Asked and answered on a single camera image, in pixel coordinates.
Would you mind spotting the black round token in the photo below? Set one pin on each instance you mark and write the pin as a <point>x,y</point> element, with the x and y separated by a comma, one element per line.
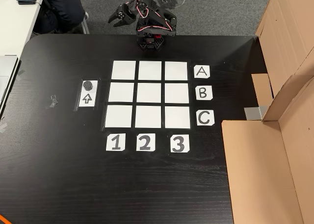
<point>87,85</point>

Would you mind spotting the white paper grid square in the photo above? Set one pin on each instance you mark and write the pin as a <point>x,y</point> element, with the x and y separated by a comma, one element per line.
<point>148,116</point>
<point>149,70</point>
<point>176,71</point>
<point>123,70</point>
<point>118,116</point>
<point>177,117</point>
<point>121,92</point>
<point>149,92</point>
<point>176,93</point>

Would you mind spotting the person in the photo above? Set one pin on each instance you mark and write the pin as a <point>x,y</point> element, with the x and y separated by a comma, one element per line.
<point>61,8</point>

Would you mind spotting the letter A paper sheet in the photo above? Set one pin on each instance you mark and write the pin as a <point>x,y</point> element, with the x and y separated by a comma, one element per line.
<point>197,67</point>

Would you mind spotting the arrow paper sheet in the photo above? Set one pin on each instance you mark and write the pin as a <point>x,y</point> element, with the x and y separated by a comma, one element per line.
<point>91,103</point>

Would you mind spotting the white desk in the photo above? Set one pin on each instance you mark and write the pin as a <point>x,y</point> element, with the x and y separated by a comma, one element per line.
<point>14,25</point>

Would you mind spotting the letter B paper sheet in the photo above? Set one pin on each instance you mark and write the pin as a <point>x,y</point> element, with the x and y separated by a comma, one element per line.
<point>197,97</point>

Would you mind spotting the crumpled tape piece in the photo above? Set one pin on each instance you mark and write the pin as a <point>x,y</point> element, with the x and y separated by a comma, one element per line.
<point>52,102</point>

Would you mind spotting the number 3 paper sheet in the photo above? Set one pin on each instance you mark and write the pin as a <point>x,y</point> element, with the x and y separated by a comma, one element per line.
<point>173,137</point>

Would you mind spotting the silver laptop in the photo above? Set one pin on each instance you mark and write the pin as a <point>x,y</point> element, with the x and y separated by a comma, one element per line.
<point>6,72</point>

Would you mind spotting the number 1 paper sheet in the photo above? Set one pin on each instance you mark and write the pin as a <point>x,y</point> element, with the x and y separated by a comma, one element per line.
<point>109,148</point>

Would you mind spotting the number 2 paper sheet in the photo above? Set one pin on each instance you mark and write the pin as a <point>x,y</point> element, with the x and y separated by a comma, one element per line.
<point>138,148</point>

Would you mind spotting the letter C paper sheet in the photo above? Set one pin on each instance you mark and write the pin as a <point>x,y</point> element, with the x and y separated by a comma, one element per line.
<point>211,123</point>

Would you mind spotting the brown cardboard panel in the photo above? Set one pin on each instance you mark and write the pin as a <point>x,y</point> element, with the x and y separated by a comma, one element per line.
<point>289,37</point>
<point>257,172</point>

